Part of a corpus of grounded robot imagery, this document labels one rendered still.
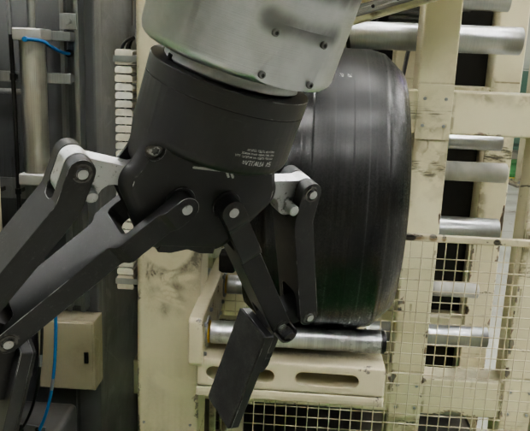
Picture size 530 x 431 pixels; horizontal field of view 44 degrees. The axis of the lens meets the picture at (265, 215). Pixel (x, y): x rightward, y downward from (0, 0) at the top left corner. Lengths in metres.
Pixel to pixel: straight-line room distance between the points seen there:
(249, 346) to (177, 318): 0.98
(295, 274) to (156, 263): 0.97
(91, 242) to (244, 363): 0.13
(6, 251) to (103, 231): 0.04
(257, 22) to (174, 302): 1.13
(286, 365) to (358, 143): 0.45
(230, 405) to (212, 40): 0.24
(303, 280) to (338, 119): 0.75
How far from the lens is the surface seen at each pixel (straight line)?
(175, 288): 1.35
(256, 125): 0.28
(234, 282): 1.54
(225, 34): 0.26
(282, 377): 1.29
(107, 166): 0.30
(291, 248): 0.37
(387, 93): 1.16
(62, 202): 0.29
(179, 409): 1.46
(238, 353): 0.41
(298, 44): 0.27
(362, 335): 1.29
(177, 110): 0.28
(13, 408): 0.35
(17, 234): 0.30
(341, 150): 1.08
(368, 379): 1.29
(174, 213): 0.30
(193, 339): 1.26
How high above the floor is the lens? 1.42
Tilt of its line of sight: 13 degrees down
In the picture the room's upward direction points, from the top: 2 degrees clockwise
